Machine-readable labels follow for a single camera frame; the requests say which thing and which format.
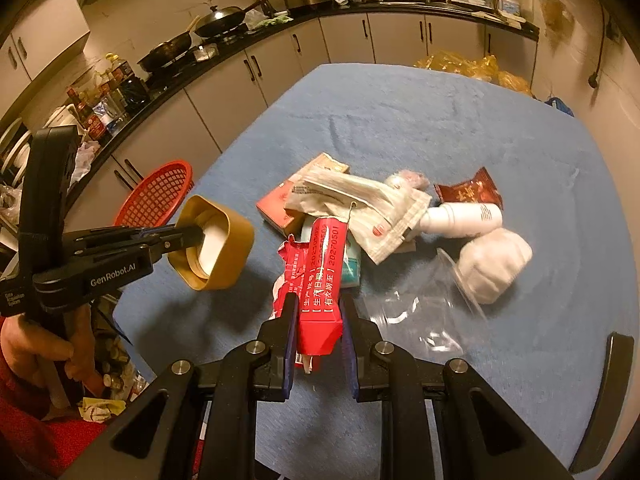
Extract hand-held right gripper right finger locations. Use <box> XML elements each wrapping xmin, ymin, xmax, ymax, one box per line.
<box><xmin>340</xmin><ymin>294</ymin><xmax>576</xmax><ymax>480</ymax></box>

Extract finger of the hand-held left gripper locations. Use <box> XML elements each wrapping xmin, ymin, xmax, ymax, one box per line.
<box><xmin>67</xmin><ymin>226</ymin><xmax>162</xmax><ymax>243</ymax></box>
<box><xmin>75</xmin><ymin>224</ymin><xmax>207</xmax><ymax>267</ymax></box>

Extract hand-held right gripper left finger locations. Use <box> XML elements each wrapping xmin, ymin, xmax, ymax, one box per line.
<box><xmin>65</xmin><ymin>292</ymin><xmax>301</xmax><ymax>480</ymax></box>

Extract red plastic basket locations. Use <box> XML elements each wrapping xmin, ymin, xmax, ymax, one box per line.
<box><xmin>112</xmin><ymin>160</ymin><xmax>196</xmax><ymax>228</ymax></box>

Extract orange cardboard box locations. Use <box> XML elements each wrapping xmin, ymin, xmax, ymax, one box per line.
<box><xmin>256</xmin><ymin>152</ymin><xmax>351</xmax><ymax>238</ymax></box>

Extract white spray bottle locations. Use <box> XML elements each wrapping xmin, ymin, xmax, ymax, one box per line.
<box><xmin>417</xmin><ymin>201</ymin><xmax>503</xmax><ymax>238</ymax></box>

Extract person's left hand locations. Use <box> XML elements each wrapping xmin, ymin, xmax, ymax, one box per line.
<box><xmin>0</xmin><ymin>310</ymin><xmax>103</xmax><ymax>401</ymax></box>

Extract torn red wrapper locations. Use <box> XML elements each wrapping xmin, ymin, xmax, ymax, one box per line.
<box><xmin>270</xmin><ymin>239</ymin><xmax>307</xmax><ymax>322</ymax></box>

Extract clear plastic bag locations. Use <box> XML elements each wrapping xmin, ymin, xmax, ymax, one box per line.
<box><xmin>360</xmin><ymin>247</ymin><xmax>493</xmax><ymax>361</ymax></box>

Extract white plastic bags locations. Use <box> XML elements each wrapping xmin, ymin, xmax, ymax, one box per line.
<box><xmin>70</xmin><ymin>140</ymin><xmax>101</xmax><ymax>181</ymax></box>

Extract red label sauce bottle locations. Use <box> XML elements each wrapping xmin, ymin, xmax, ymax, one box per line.
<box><xmin>67</xmin><ymin>87</ymin><xmax>106</xmax><ymax>141</ymax></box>

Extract yellow white cloth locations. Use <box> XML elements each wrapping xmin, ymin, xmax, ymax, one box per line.
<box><xmin>80</xmin><ymin>397</ymin><xmax>126</xmax><ymax>423</ymax></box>

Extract grey paper pouch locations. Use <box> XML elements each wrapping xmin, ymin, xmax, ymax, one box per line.
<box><xmin>284</xmin><ymin>167</ymin><xmax>433</xmax><ymax>266</ymax></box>

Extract dark sauce jug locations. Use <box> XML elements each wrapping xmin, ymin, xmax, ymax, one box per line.
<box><xmin>119</xmin><ymin>60</ymin><xmax>151</xmax><ymax>113</ymax></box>

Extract rack of white plates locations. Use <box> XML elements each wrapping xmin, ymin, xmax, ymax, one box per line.
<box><xmin>0</xmin><ymin>117</ymin><xmax>33</xmax><ymax>186</ymax></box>

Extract black kitchen countertop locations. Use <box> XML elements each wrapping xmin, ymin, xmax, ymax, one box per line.
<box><xmin>60</xmin><ymin>0</ymin><xmax>541</xmax><ymax>211</ymax></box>

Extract crumpled white tissue ball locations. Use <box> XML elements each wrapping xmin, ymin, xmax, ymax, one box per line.
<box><xmin>457</xmin><ymin>227</ymin><xmax>533</xmax><ymax>306</ymax></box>

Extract yellow cap oil bottle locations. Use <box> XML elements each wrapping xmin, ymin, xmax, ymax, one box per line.
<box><xmin>100</xmin><ymin>51</ymin><xmax>132</xmax><ymax>86</ymax></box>

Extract person's red clothing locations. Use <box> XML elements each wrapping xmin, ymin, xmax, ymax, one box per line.
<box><xmin>0</xmin><ymin>355</ymin><xmax>111</xmax><ymax>480</ymax></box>

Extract crumpled white wrapper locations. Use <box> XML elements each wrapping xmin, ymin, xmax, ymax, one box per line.
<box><xmin>384</xmin><ymin>170</ymin><xmax>430</xmax><ymax>196</ymax></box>

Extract black frying pan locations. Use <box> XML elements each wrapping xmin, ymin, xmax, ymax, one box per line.
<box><xmin>136</xmin><ymin>30</ymin><xmax>201</xmax><ymax>73</ymax></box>

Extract dark red snack packet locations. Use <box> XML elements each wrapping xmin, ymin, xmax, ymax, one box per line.
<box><xmin>433</xmin><ymin>166</ymin><xmax>503</xmax><ymax>208</ymax></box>

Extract grey lower kitchen cabinets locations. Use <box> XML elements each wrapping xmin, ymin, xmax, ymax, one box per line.
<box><xmin>65</xmin><ymin>10</ymin><xmax>541</xmax><ymax>231</ymax></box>

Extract grey kitchen cabinets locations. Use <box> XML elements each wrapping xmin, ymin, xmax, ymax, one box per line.
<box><xmin>65</xmin><ymin>10</ymin><xmax>541</xmax><ymax>231</ymax></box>
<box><xmin>0</xmin><ymin>0</ymin><xmax>91</xmax><ymax>121</ymax></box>

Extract grey upper kitchen cabinets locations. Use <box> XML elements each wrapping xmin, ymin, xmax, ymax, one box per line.
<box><xmin>0</xmin><ymin>0</ymin><xmax>91</xmax><ymax>121</ymax></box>

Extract wok with metal lid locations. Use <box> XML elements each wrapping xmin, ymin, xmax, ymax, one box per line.
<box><xmin>192</xmin><ymin>0</ymin><xmax>266</xmax><ymax>38</ymax></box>

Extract black chair back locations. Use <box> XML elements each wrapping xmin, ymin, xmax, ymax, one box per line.
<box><xmin>570</xmin><ymin>332</ymin><xmax>635</xmax><ymax>475</ymax></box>

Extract yellow plastic bags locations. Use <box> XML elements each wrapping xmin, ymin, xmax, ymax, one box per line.
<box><xmin>414</xmin><ymin>50</ymin><xmax>535</xmax><ymax>98</ymax></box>

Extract blue bag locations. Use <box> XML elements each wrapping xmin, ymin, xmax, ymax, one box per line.
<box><xmin>545</xmin><ymin>96</ymin><xmax>575</xmax><ymax>117</ymax></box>

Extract hanging plastic bag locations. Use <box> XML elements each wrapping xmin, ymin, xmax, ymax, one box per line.
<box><xmin>532</xmin><ymin>0</ymin><xmax>596</xmax><ymax>51</ymax></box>

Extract black cable with plug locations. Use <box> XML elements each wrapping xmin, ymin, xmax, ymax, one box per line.
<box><xmin>587</xmin><ymin>5</ymin><xmax>608</xmax><ymax>88</ymax></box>

